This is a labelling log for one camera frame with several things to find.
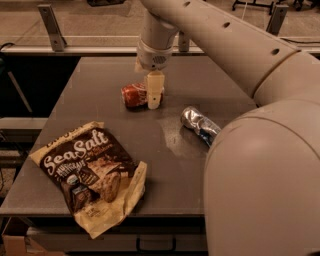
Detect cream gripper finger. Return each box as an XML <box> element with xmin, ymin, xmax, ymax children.
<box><xmin>134</xmin><ymin>58</ymin><xmax>144</xmax><ymax>72</ymax></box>
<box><xmin>144</xmin><ymin>70</ymin><xmax>165</xmax><ymax>110</ymax></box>

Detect red coke can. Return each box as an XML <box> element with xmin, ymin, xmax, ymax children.
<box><xmin>121</xmin><ymin>82</ymin><xmax>148</xmax><ymax>108</ymax></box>

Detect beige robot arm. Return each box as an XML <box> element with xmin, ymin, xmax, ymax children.
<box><xmin>138</xmin><ymin>0</ymin><xmax>320</xmax><ymax>256</ymax></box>

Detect crushed silver can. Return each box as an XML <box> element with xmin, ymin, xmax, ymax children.
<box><xmin>180</xmin><ymin>106</ymin><xmax>221</xmax><ymax>146</ymax></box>

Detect brown sea salt chip bag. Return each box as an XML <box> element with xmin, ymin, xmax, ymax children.
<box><xmin>31</xmin><ymin>122</ymin><xmax>147</xmax><ymax>239</ymax></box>

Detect cardboard box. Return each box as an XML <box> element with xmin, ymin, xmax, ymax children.
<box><xmin>1</xmin><ymin>217</ymin><xmax>64</xmax><ymax>256</ymax></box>

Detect left metal bracket post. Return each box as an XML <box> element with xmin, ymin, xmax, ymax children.
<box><xmin>37</xmin><ymin>4</ymin><xmax>67</xmax><ymax>52</ymax></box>

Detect right metal bracket post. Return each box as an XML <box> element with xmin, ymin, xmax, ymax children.
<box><xmin>266</xmin><ymin>5</ymin><xmax>288</xmax><ymax>36</ymax></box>

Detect black cable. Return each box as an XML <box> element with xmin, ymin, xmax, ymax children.
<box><xmin>289</xmin><ymin>37</ymin><xmax>320</xmax><ymax>46</ymax></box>

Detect grey drawer with handle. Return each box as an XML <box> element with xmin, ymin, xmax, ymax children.
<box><xmin>27</xmin><ymin>226</ymin><xmax>207</xmax><ymax>253</ymax></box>

